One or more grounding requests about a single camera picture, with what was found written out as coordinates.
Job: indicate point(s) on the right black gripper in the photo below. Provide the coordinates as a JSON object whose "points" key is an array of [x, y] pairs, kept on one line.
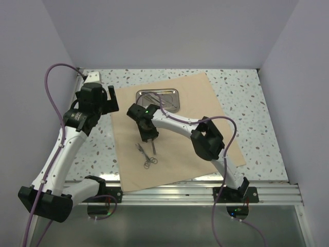
{"points": [[146, 136]]}

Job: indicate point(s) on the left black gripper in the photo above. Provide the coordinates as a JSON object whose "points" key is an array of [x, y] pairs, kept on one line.
{"points": [[110, 106]]}

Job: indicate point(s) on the steel forceps with ring handles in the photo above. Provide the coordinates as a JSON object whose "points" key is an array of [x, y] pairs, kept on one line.
{"points": [[153, 159]]}

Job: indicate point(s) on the small steel scissors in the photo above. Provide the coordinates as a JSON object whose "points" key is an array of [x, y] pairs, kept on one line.
{"points": [[147, 162]]}

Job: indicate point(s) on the beige surgical wrap cloth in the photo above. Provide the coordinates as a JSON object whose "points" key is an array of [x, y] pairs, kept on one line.
{"points": [[177, 160]]}

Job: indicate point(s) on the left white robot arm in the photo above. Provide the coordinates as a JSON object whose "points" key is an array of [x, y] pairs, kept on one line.
{"points": [[46, 196]]}

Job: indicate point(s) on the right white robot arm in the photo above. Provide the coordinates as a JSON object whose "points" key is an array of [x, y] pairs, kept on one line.
{"points": [[207, 140]]}

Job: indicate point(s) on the stainless steel instrument tray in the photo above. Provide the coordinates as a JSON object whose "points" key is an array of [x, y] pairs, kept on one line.
{"points": [[169, 99]]}

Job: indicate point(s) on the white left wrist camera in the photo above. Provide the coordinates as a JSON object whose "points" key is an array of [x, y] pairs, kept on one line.
{"points": [[93, 77]]}

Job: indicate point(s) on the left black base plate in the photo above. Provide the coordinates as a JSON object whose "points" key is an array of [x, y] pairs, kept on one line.
{"points": [[114, 191]]}

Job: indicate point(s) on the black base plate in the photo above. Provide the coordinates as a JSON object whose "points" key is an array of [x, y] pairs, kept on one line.
{"points": [[230, 195], [114, 191]]}

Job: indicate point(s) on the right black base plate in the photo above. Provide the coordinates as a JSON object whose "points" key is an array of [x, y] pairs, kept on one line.
{"points": [[230, 195]]}

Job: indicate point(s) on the aluminium mounting rail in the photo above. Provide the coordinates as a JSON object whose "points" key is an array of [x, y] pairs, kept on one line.
{"points": [[204, 193]]}

